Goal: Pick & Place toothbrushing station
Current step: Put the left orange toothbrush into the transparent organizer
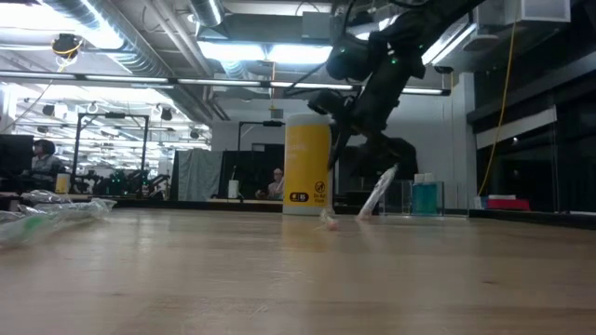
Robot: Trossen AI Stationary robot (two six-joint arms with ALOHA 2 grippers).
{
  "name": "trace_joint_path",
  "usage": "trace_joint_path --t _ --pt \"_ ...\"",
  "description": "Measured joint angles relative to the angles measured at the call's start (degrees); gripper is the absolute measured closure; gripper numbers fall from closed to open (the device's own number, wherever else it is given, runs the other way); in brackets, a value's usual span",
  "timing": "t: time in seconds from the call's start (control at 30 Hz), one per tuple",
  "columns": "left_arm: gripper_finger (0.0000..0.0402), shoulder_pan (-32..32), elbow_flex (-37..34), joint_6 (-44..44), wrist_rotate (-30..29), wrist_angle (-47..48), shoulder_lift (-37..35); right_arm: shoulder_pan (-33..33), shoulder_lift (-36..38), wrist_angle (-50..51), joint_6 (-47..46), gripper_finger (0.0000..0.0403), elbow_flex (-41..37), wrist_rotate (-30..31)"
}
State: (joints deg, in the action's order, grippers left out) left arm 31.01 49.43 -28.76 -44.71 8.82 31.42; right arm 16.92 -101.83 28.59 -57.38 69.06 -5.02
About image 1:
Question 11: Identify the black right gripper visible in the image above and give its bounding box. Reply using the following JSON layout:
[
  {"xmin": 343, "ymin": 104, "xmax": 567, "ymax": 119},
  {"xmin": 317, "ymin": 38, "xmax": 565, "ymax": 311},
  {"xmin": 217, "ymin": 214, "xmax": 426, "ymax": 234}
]
[{"xmin": 306, "ymin": 50, "xmax": 426, "ymax": 171}]

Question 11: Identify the white stick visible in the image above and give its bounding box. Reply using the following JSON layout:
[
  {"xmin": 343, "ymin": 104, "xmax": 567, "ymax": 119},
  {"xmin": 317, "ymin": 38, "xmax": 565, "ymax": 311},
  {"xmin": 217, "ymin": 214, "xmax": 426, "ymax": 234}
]
[{"xmin": 355, "ymin": 162, "xmax": 400, "ymax": 221}]

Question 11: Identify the blue toothpaste tube white cap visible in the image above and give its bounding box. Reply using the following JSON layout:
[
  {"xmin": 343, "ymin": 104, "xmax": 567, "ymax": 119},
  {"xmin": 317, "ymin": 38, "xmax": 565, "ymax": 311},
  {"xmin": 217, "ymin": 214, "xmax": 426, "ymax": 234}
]
[
  {"xmin": 411, "ymin": 172, "xmax": 427, "ymax": 217},
  {"xmin": 424, "ymin": 172, "xmax": 440, "ymax": 217}
]

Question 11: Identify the clear plastic bag pile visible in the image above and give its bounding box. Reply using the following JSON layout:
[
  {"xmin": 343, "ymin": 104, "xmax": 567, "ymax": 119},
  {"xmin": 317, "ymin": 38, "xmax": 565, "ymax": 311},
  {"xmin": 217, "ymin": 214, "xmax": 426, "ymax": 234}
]
[{"xmin": 20, "ymin": 189, "xmax": 117, "ymax": 221}]

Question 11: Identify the yellow wipes canister white lid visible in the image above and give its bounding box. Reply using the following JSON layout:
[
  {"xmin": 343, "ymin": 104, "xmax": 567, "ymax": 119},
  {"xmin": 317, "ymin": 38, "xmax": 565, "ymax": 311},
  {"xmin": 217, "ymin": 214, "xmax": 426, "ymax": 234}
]
[{"xmin": 282, "ymin": 113, "xmax": 334, "ymax": 217}]

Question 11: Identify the clear acrylic holder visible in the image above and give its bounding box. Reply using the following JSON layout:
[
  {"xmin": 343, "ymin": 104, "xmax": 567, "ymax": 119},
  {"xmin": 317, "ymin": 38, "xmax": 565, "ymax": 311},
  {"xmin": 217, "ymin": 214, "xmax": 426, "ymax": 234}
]
[{"xmin": 379, "ymin": 179, "xmax": 468, "ymax": 218}]

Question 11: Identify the person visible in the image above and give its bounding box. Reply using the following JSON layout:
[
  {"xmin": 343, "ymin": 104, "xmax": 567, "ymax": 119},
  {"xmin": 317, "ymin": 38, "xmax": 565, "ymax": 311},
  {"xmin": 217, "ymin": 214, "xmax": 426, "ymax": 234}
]
[
  {"xmin": 22, "ymin": 139, "xmax": 66, "ymax": 185},
  {"xmin": 254, "ymin": 167, "xmax": 285, "ymax": 201}
]

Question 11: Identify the black lamp stand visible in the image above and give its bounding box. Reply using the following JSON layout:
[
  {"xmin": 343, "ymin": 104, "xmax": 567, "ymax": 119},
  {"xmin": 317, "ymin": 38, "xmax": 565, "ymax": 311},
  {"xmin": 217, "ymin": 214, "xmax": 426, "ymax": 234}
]
[{"xmin": 237, "ymin": 119, "xmax": 286, "ymax": 153}]

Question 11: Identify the grey ceiling box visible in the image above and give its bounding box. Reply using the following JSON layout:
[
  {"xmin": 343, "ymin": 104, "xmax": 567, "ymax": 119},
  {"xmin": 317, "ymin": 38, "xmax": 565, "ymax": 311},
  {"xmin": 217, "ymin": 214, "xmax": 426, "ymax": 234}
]
[{"xmin": 301, "ymin": 11, "xmax": 332, "ymax": 41}]

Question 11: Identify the red box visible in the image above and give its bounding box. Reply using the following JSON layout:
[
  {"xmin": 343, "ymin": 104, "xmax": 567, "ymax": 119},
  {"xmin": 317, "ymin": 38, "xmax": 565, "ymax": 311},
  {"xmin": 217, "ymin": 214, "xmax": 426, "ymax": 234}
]
[{"xmin": 485, "ymin": 197, "xmax": 532, "ymax": 212}]

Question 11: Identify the long ceiling light bar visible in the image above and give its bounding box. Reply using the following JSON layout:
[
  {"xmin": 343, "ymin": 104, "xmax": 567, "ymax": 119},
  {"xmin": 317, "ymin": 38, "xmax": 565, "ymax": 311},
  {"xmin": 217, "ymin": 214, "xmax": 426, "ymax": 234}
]
[{"xmin": 0, "ymin": 69, "xmax": 452, "ymax": 97}]

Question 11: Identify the grey curtain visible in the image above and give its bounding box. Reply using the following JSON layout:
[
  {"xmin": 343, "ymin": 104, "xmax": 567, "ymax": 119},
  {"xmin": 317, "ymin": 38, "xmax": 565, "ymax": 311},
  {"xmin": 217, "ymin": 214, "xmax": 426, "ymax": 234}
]
[{"xmin": 170, "ymin": 147, "xmax": 225, "ymax": 203}]

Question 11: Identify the white ceiling vent unit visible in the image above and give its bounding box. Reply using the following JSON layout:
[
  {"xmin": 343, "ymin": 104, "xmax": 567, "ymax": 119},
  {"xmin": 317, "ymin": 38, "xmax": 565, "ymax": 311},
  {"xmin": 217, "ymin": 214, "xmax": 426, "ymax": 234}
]
[{"xmin": 474, "ymin": 0, "xmax": 573, "ymax": 28}]

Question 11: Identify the black monitor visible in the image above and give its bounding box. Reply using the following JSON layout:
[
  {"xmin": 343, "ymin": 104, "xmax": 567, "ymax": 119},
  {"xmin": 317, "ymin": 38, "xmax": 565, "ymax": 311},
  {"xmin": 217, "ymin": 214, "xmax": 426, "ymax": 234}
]
[{"xmin": 0, "ymin": 133, "xmax": 36, "ymax": 181}]

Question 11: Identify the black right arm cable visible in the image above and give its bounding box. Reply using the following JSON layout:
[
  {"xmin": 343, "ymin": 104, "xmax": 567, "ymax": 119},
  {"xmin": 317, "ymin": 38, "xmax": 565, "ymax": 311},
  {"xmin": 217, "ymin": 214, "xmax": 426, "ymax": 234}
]
[{"xmin": 283, "ymin": 63, "xmax": 328, "ymax": 98}]

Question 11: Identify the yellow hanging cable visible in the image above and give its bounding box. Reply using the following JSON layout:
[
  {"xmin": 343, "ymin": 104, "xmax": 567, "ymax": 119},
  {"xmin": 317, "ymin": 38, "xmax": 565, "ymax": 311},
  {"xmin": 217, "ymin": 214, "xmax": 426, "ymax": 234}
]
[{"xmin": 478, "ymin": 20, "xmax": 519, "ymax": 197}]

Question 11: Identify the round silver duct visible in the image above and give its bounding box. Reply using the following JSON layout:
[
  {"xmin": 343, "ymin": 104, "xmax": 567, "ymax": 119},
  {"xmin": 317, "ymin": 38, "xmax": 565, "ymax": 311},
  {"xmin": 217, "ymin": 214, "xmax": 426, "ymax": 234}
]
[{"xmin": 187, "ymin": 0, "xmax": 225, "ymax": 28}]

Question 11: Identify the silver ventilation duct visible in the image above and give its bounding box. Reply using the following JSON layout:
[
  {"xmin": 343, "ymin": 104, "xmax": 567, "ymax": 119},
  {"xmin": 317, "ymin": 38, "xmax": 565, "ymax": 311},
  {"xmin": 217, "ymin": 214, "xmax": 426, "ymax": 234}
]
[{"xmin": 44, "ymin": 0, "xmax": 218, "ymax": 126}]

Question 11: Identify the black gantry frame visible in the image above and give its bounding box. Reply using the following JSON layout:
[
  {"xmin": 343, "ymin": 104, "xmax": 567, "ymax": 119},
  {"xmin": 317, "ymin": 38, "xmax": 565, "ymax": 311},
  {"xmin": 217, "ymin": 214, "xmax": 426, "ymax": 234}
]
[{"xmin": 71, "ymin": 112, "xmax": 151, "ymax": 199}]

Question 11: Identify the ceiling cable reel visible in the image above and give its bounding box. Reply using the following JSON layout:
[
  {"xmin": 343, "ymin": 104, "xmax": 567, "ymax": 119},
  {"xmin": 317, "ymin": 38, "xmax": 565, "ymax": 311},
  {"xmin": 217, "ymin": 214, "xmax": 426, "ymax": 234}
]
[{"xmin": 49, "ymin": 32, "xmax": 86, "ymax": 60}]

